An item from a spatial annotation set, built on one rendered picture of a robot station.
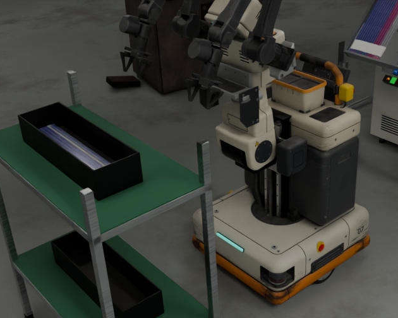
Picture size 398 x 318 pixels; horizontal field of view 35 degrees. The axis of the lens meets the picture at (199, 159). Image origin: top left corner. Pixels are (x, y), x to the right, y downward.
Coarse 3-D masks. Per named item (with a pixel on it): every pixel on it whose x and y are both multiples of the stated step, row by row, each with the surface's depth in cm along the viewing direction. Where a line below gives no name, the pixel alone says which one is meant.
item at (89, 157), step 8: (40, 128) 239; (48, 128) 238; (56, 128) 238; (56, 136) 231; (64, 136) 231; (72, 136) 231; (64, 144) 225; (72, 144) 225; (80, 144) 224; (72, 152) 220; (80, 152) 219; (88, 152) 219; (88, 160) 214; (96, 160) 214; (104, 160) 213; (96, 168) 209
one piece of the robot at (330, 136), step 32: (320, 64) 280; (352, 96) 276; (288, 128) 281; (320, 128) 266; (352, 128) 275; (320, 160) 273; (352, 160) 284; (256, 192) 308; (288, 192) 298; (320, 192) 280; (352, 192) 294; (320, 224) 289
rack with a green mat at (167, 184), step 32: (0, 160) 231; (32, 160) 226; (160, 160) 220; (0, 192) 257; (64, 192) 205; (128, 192) 203; (160, 192) 202; (192, 192) 202; (96, 224) 181; (128, 224) 189; (32, 256) 275; (96, 256) 186; (128, 256) 271; (64, 288) 255; (160, 288) 251
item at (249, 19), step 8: (216, 0) 246; (224, 0) 243; (256, 0) 236; (216, 8) 244; (248, 8) 234; (256, 8) 236; (208, 16) 245; (216, 16) 242; (248, 16) 235; (256, 16) 238; (240, 24) 234; (248, 24) 236; (240, 32) 237; (248, 32) 238
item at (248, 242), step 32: (224, 224) 299; (256, 224) 298; (288, 224) 296; (352, 224) 297; (224, 256) 301; (256, 256) 280; (288, 256) 276; (320, 256) 288; (256, 288) 287; (288, 288) 281
